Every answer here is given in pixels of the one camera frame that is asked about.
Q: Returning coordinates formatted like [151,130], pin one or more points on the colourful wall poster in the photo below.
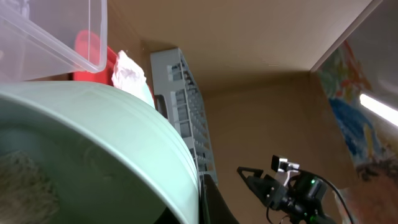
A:
[371,141]

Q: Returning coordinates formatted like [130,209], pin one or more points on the red serving tray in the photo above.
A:
[89,46]

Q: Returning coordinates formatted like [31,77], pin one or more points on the green bowl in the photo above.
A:
[111,157]

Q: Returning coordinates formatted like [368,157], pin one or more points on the white rice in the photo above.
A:
[27,195]

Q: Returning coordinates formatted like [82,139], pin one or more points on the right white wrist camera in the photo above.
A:
[283,169]

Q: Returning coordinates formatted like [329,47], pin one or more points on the grey dishwasher rack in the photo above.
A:
[183,106]

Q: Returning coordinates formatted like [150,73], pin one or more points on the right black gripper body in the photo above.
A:
[268,190]

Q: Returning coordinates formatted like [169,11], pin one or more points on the white napkin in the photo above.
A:
[128,76]

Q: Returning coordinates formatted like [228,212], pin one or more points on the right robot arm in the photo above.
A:
[300,198]

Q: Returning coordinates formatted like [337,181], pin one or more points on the clear plastic bin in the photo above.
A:
[38,37]

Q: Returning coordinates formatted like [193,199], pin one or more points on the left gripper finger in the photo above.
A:
[213,208]

